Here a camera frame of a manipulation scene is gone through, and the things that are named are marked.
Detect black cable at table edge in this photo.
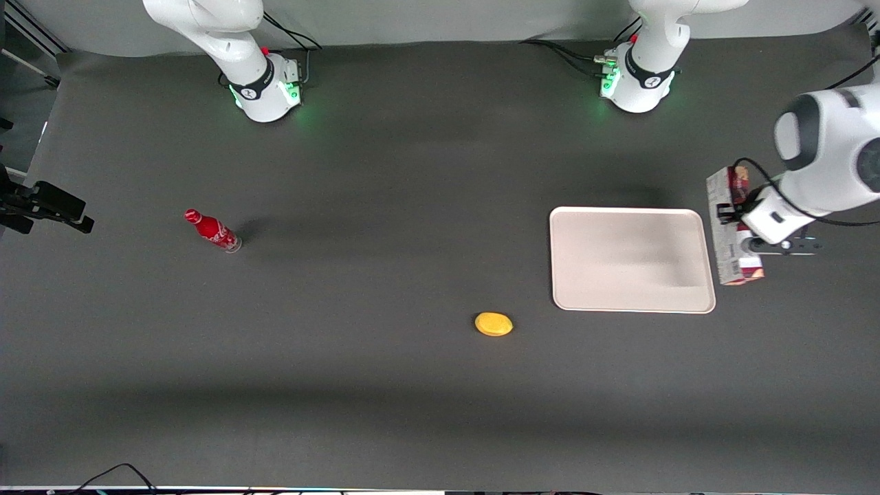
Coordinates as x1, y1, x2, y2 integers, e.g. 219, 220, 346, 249
67, 462, 160, 495

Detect yellow lemon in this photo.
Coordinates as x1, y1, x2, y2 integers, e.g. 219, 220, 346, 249
474, 311, 514, 338

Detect aluminium frame profile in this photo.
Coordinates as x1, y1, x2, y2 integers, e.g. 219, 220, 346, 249
0, 0, 71, 90

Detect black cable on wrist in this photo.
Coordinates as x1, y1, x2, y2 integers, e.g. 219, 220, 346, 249
731, 157, 880, 228

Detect black cables at arm base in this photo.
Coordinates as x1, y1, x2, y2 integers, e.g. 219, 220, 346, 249
518, 15, 644, 78
219, 11, 324, 87

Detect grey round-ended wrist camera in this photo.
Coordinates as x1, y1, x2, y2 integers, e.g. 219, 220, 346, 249
748, 234, 824, 257

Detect red tartan cookie box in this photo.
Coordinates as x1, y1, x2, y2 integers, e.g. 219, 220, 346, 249
706, 166, 766, 287

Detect white rectangular plastic tray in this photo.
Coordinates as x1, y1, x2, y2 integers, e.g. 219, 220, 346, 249
549, 206, 717, 315

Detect red cola bottle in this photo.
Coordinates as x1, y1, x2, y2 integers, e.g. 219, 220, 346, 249
184, 208, 243, 254

